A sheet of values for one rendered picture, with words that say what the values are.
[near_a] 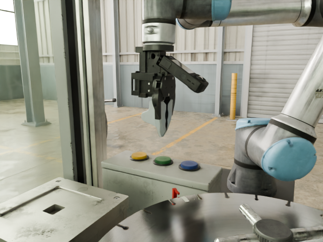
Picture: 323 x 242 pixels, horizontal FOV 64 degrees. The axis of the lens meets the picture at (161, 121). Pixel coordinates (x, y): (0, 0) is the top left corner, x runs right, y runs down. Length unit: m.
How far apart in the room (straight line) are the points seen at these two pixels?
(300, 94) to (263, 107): 5.47
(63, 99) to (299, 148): 0.54
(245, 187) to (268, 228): 0.60
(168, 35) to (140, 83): 0.12
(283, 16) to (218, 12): 0.26
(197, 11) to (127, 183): 0.42
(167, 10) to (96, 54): 0.21
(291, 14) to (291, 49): 5.27
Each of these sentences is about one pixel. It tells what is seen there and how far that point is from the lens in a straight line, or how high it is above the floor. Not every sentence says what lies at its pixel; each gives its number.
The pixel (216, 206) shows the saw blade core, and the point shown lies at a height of 0.95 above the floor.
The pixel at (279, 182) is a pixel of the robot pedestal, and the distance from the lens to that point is 0.99.
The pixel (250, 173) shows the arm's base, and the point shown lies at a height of 0.82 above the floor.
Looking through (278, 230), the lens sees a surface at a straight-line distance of 0.24.
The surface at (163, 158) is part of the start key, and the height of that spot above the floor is 0.91.
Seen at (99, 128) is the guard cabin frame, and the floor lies 0.97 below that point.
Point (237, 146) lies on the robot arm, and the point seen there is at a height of 0.89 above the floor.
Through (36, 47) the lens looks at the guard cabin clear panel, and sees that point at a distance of 0.59.
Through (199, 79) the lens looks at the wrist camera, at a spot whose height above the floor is 1.10.
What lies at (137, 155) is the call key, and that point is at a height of 0.91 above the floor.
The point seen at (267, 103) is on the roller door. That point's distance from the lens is 6.16.
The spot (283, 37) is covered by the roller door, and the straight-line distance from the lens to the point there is 6.13.
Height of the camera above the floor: 1.13
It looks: 12 degrees down
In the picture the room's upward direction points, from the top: straight up
